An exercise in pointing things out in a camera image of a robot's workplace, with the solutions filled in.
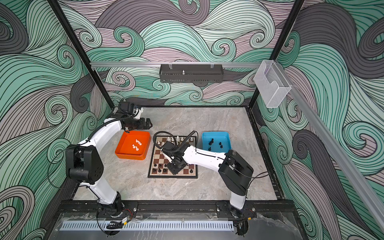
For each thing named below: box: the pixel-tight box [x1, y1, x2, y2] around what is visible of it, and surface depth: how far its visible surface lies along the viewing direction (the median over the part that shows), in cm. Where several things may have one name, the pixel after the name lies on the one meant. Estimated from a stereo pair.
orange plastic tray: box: [115, 130, 152, 160], surface depth 97 cm
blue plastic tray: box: [202, 131, 232, 154], surface depth 100 cm
